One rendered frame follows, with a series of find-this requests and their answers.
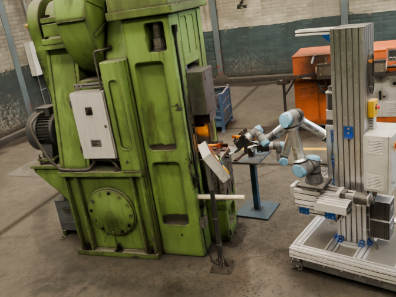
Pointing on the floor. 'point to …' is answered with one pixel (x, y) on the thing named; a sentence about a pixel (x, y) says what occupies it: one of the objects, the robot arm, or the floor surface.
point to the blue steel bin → (223, 106)
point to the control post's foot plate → (223, 267)
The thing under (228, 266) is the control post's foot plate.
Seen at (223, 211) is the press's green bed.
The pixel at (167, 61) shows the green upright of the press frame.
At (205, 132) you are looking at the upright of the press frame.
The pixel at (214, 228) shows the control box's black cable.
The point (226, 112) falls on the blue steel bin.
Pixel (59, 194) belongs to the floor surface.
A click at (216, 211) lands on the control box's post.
